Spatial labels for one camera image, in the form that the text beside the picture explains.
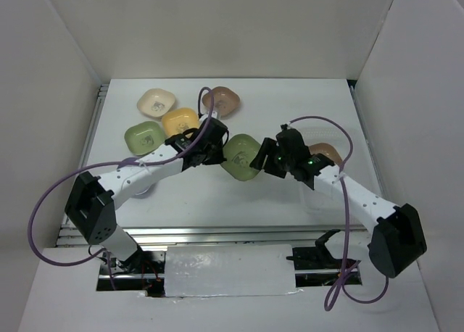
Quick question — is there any brown plate front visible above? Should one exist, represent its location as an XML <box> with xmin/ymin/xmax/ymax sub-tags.
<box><xmin>308</xmin><ymin>143</ymin><xmax>343</xmax><ymax>166</ymax></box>

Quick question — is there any brown plate back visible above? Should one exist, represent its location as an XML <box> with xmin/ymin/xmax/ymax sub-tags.
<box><xmin>202</xmin><ymin>86</ymin><xmax>241</xmax><ymax>118</ymax></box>

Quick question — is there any white cover panel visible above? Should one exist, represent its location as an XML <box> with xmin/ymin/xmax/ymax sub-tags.
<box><xmin>165</xmin><ymin>244</ymin><xmax>297</xmax><ymax>297</ymax></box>

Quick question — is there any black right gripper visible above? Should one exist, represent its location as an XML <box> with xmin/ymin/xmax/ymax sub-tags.
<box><xmin>250</xmin><ymin>136</ymin><xmax>294</xmax><ymax>178</ymax></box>

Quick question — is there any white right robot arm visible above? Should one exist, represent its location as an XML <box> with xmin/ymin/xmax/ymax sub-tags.
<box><xmin>250</xmin><ymin>125</ymin><xmax>427</xmax><ymax>278</ymax></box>

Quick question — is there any yellow plate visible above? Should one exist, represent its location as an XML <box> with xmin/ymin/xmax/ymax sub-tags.
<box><xmin>162</xmin><ymin>107</ymin><xmax>200</xmax><ymax>138</ymax></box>

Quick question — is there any clear plastic bin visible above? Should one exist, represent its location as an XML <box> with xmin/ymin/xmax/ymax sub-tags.
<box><xmin>297</xmin><ymin>124</ymin><xmax>381</xmax><ymax>221</ymax></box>

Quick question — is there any green plate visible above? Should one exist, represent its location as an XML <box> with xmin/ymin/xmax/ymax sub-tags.
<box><xmin>124</xmin><ymin>121</ymin><xmax>166</xmax><ymax>156</ymax></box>
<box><xmin>220</xmin><ymin>133</ymin><xmax>260</xmax><ymax>182</ymax></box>

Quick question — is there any cream plate back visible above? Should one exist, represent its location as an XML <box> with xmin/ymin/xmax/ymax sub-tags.
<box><xmin>136</xmin><ymin>88</ymin><xmax>176</xmax><ymax>119</ymax></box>

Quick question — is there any brown plate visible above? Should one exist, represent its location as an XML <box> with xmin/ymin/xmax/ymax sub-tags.
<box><xmin>308</xmin><ymin>143</ymin><xmax>343</xmax><ymax>166</ymax></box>
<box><xmin>202</xmin><ymin>86</ymin><xmax>241</xmax><ymax>118</ymax></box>

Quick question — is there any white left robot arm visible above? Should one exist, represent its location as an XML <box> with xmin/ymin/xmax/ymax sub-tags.
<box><xmin>65</xmin><ymin>118</ymin><xmax>228</xmax><ymax>273</ymax></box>

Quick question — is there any purple plate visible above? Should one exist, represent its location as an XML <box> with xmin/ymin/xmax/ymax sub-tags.
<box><xmin>119</xmin><ymin>157</ymin><xmax>157</xmax><ymax>199</ymax></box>

